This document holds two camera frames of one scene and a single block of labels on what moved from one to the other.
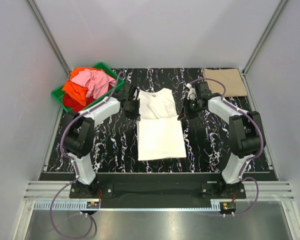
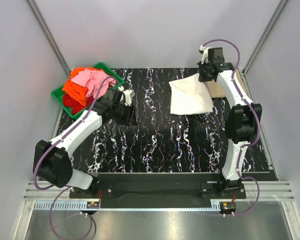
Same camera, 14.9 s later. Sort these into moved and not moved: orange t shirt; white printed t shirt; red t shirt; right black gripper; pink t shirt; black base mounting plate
Moved: right black gripper; white printed t shirt
Not moved: black base mounting plate; orange t shirt; red t shirt; pink t shirt
